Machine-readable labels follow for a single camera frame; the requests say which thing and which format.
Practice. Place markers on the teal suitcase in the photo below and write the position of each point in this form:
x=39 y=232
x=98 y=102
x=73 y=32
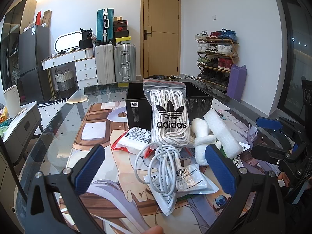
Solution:
x=105 y=25

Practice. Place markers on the wooden door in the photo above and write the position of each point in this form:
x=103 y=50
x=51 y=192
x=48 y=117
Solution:
x=160 y=37

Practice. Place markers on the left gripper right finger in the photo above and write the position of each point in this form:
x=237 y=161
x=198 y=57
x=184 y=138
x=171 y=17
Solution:
x=255 y=205

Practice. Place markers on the white foam piece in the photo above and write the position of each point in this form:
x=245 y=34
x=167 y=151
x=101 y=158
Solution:
x=230 y=145

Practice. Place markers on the white plush toy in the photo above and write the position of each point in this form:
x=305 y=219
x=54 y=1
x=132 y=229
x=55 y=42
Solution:
x=202 y=139

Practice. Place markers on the dark glass wardrobe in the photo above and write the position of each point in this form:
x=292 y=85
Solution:
x=15 y=21

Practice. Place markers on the grey side cabinet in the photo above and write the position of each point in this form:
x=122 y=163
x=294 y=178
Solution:
x=21 y=130

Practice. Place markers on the oval mirror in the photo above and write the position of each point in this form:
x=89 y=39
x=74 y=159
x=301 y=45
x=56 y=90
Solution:
x=67 y=41

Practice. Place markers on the stacked shoe boxes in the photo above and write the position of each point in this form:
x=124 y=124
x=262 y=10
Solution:
x=121 y=32

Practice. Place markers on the purple bag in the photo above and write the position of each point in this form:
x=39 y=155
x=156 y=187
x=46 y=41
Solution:
x=236 y=83

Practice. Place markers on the silver suitcase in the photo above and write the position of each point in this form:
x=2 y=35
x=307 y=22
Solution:
x=125 y=62

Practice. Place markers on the black handbag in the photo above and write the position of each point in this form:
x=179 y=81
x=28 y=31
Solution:
x=87 y=39

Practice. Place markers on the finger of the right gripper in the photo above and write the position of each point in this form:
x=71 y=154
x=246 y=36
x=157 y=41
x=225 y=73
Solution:
x=269 y=124
x=273 y=155

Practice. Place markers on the woven laundry basket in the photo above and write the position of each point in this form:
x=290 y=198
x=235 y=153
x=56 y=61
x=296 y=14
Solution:
x=66 y=83

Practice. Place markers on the black refrigerator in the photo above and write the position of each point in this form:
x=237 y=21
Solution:
x=33 y=49

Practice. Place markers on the white dresser desk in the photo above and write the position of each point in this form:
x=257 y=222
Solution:
x=82 y=65

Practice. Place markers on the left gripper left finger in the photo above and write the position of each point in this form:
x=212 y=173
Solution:
x=43 y=214

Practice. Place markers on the anime print desk mat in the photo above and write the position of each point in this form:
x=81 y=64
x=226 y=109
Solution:
x=119 y=199

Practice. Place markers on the wooden shoe rack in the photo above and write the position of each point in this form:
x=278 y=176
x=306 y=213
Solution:
x=217 y=53

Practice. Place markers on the adidas shoelace bag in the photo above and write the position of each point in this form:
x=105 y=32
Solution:
x=170 y=120

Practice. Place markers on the right hand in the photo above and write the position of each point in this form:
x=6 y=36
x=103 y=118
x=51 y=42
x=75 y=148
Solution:
x=283 y=180

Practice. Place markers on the white medicine sachet bag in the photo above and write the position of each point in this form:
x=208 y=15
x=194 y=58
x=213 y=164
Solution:
x=189 y=181

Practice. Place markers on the white suitcase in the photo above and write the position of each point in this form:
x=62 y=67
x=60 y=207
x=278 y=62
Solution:
x=104 y=59

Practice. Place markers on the left hand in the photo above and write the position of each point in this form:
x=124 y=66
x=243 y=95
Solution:
x=154 y=230

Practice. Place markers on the white electric kettle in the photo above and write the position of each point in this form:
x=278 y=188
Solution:
x=12 y=100

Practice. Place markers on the red white tissue pack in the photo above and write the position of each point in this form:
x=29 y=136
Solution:
x=133 y=141

